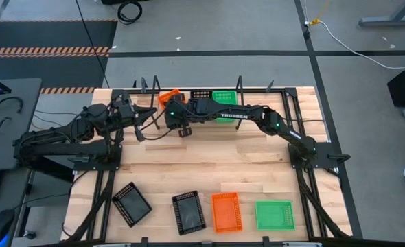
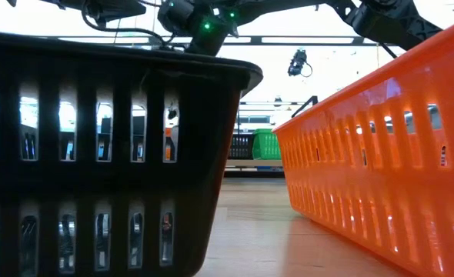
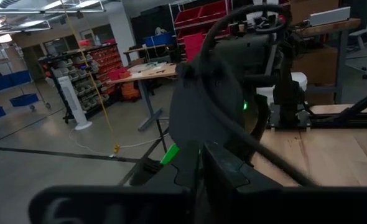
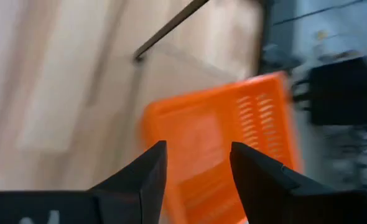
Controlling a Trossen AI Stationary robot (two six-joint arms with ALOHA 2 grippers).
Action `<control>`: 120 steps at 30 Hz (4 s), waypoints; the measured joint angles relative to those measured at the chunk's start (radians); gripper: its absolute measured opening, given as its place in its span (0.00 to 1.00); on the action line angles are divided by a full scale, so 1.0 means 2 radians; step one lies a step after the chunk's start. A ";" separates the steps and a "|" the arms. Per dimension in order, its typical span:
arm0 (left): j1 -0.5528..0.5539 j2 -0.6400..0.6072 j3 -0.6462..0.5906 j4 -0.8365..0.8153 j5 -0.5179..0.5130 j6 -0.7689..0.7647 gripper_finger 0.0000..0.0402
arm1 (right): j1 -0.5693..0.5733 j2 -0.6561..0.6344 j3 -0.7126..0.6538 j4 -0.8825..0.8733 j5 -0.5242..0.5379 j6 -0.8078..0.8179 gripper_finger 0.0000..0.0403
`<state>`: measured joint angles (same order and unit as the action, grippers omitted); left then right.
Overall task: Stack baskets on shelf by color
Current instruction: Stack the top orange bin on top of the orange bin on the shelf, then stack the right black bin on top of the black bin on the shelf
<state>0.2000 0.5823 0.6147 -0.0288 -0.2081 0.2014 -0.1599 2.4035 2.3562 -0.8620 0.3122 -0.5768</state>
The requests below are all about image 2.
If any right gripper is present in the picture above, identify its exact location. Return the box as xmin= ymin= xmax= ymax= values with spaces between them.
xmin=186 ymin=9 xmax=239 ymax=56

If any black slotted plastic basket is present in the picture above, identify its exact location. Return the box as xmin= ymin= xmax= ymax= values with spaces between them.
xmin=0 ymin=29 xmax=265 ymax=277
xmin=228 ymin=133 xmax=255 ymax=160

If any orange slotted plastic basket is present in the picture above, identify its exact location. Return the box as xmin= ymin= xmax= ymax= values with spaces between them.
xmin=165 ymin=128 xmax=173 ymax=162
xmin=272 ymin=15 xmax=454 ymax=277

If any green slotted plastic basket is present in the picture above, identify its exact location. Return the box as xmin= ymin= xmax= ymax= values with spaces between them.
xmin=251 ymin=128 xmax=282 ymax=162

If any black computer monitor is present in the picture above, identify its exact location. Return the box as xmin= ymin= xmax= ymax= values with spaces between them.
xmin=100 ymin=115 xmax=147 ymax=136

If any black overhead light rail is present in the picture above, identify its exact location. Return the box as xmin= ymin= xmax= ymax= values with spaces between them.
xmin=57 ymin=35 xmax=382 ymax=47

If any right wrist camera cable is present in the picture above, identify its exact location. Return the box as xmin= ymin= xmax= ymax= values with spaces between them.
xmin=80 ymin=5 xmax=185 ymax=51

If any black hanging camera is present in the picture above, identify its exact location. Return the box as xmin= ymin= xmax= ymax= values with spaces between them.
xmin=287 ymin=48 xmax=313 ymax=78

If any wooden shelf with black frame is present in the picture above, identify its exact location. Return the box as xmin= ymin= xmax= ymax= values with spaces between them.
xmin=225 ymin=95 xmax=319 ymax=169

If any black aluminium table frame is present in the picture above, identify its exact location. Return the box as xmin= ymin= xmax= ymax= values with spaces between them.
xmin=223 ymin=169 xmax=285 ymax=179

